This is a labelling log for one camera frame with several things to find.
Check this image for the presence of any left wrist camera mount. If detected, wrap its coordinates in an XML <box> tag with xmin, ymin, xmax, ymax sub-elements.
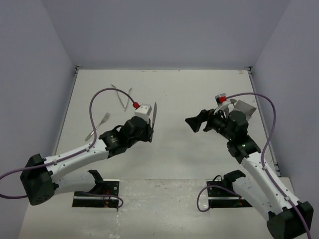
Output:
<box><xmin>133</xmin><ymin>102</ymin><xmax>152</xmax><ymax>123</ymax></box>

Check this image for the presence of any clear plastic utensil container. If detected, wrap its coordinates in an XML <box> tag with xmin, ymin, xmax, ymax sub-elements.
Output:
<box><xmin>234</xmin><ymin>100</ymin><xmax>257</xmax><ymax>121</ymax></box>

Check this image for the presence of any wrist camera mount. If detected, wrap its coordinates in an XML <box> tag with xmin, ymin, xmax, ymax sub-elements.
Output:
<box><xmin>133</xmin><ymin>102</ymin><xmax>152</xmax><ymax>123</ymax></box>
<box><xmin>214</xmin><ymin>93</ymin><xmax>235</xmax><ymax>114</ymax></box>

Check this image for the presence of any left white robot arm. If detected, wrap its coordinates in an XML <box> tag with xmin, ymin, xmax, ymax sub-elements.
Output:
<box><xmin>20</xmin><ymin>116</ymin><xmax>154</xmax><ymax>206</ymax></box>

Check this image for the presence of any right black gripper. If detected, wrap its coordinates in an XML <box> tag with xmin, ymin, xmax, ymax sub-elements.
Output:
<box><xmin>185</xmin><ymin>105</ymin><xmax>234</xmax><ymax>141</ymax></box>

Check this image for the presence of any short steel knife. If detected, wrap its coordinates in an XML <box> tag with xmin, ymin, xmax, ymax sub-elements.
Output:
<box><xmin>152</xmin><ymin>102</ymin><xmax>158</xmax><ymax>129</ymax></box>

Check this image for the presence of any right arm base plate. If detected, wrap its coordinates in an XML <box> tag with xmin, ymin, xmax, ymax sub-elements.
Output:
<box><xmin>207</xmin><ymin>187</ymin><xmax>252</xmax><ymax>209</ymax></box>

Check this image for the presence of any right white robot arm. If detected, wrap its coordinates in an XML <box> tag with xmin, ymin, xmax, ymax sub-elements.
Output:
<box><xmin>185</xmin><ymin>110</ymin><xmax>314</xmax><ymax>239</ymax></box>

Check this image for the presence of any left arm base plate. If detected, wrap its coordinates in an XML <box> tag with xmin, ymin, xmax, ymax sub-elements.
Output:
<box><xmin>72</xmin><ymin>179</ymin><xmax>122</xmax><ymax>209</ymax></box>

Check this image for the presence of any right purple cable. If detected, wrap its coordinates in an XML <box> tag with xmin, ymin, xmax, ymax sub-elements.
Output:
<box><xmin>195</xmin><ymin>92</ymin><xmax>312</xmax><ymax>239</ymax></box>

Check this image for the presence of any small steel fork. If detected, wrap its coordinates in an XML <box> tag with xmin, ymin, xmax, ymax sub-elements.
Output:
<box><xmin>124</xmin><ymin>87</ymin><xmax>133</xmax><ymax>110</ymax></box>

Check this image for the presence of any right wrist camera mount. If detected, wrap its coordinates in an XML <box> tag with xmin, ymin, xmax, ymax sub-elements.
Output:
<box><xmin>214</xmin><ymin>93</ymin><xmax>235</xmax><ymax>114</ymax></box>

